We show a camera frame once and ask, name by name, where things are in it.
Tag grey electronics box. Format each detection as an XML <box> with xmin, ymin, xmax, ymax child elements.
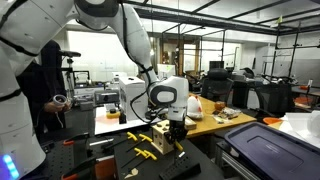
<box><xmin>93</xmin><ymin>89</ymin><xmax>120</xmax><ymax>106</ymax></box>

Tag black wedge hex key stand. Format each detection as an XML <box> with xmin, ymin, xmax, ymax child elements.
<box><xmin>158</xmin><ymin>151</ymin><xmax>202</xmax><ymax>180</ymax></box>

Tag orange bowl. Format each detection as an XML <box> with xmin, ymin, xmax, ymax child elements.
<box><xmin>262</xmin><ymin>116</ymin><xmax>284</xmax><ymax>126</ymax></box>

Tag wooden shape sorter box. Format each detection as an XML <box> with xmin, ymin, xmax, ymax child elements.
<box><xmin>151</xmin><ymin>119</ymin><xmax>175</xmax><ymax>156</ymax></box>

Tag black bar camera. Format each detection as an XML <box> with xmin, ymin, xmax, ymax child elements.
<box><xmin>59</xmin><ymin>50</ymin><xmax>82</xmax><ymax>58</ymax></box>

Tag clear plastic bags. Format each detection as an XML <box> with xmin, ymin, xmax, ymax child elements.
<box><xmin>212</xmin><ymin>106</ymin><xmax>242</xmax><ymax>125</ymax></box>

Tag navy plastic tote lid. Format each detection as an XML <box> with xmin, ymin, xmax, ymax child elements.
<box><xmin>224</xmin><ymin>121</ymin><xmax>320</xmax><ymax>180</ymax></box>

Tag black open frame machine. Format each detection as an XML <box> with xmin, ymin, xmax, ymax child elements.
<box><xmin>72</xmin><ymin>70</ymin><xmax>91</xmax><ymax>89</ymax></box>

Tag black camera tripod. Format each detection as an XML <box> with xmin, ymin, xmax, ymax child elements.
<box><xmin>65</xmin><ymin>56</ymin><xmax>76</xmax><ymax>101</ymax></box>

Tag yellow block on mat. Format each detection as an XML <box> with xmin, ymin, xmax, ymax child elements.
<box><xmin>128</xmin><ymin>149</ymin><xmax>158</xmax><ymax>175</ymax></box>

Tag black cabinet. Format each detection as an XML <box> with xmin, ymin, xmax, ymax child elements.
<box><xmin>231</xmin><ymin>79</ymin><xmax>258</xmax><ymax>109</ymax></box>

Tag black orange bar clamp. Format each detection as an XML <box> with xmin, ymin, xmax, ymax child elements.
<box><xmin>60</xmin><ymin>155</ymin><xmax>98</xmax><ymax>180</ymax></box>
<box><xmin>62</xmin><ymin>132</ymin><xmax>90</xmax><ymax>147</ymax></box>

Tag brown round object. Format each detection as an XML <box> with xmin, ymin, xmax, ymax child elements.
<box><xmin>214</xmin><ymin>100</ymin><xmax>227</xmax><ymax>112</ymax></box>

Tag small black block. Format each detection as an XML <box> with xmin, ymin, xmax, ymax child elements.
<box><xmin>118</xmin><ymin>112</ymin><xmax>128</xmax><ymax>125</ymax></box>

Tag small black monitor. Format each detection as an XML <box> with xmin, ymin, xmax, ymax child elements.
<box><xmin>208</xmin><ymin>60</ymin><xmax>225</xmax><ymax>71</ymax></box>

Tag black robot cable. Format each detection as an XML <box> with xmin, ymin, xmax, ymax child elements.
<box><xmin>119</xmin><ymin>1</ymin><xmax>164</xmax><ymax>125</ymax></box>

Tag white box with black print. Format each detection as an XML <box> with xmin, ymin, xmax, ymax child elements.
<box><xmin>118</xmin><ymin>76</ymin><xmax>149</xmax><ymax>122</ymax></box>

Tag black highback office chair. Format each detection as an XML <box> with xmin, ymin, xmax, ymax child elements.
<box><xmin>200</xmin><ymin>67</ymin><xmax>234</xmax><ymax>104</ymax></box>

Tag yellow and black tape roll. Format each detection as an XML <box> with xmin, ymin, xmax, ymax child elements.
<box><xmin>105</xmin><ymin>108</ymin><xmax>122</xmax><ymax>120</ymax></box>

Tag white table board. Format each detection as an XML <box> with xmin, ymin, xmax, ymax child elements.
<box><xmin>94</xmin><ymin>105</ymin><xmax>163</xmax><ymax>136</ymax></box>

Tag black mesh chair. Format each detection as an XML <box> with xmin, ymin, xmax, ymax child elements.
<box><xmin>254</xmin><ymin>81</ymin><xmax>296</xmax><ymax>118</ymax></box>

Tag light wooden desk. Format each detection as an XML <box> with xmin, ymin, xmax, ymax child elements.
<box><xmin>184</xmin><ymin>88</ymin><xmax>258</xmax><ymax>139</ymax></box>

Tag black vertical pole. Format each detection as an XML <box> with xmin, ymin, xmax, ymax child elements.
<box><xmin>288</xmin><ymin>23</ymin><xmax>301</xmax><ymax>79</ymax></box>
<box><xmin>270</xmin><ymin>24</ymin><xmax>279</xmax><ymax>78</ymax></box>

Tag white plastic sheet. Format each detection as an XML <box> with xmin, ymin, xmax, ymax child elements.
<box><xmin>278</xmin><ymin>110</ymin><xmax>320</xmax><ymax>149</ymax></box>

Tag small tan box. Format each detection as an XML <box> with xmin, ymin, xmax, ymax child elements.
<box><xmin>184</xmin><ymin>116</ymin><xmax>198</xmax><ymax>131</ymax></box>

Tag person in dark jacket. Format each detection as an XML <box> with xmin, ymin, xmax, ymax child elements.
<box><xmin>16</xmin><ymin>39</ymin><xmax>73</xmax><ymax>134</ymax></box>

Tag aluminium table frame rail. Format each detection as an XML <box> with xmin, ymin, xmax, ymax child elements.
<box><xmin>214</xmin><ymin>139</ymin><xmax>261</xmax><ymax>180</ymax></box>

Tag black ceiling frame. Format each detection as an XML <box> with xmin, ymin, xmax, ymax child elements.
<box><xmin>49</xmin><ymin>0</ymin><xmax>320</xmax><ymax>38</ymax></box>

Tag operator right hand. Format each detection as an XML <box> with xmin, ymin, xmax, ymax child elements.
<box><xmin>43</xmin><ymin>99</ymin><xmax>73</xmax><ymax>114</ymax></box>

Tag white handheld controller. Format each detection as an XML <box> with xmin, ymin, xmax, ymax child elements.
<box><xmin>52</xmin><ymin>94</ymin><xmax>68</xmax><ymax>107</ymax></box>

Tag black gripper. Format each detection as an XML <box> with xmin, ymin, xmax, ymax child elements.
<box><xmin>163</xmin><ymin>119</ymin><xmax>189</xmax><ymax>145</ymax></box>

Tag silver metal rod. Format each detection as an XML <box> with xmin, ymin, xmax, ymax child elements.
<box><xmin>88</xmin><ymin>137</ymin><xmax>115</xmax><ymax>148</ymax></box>

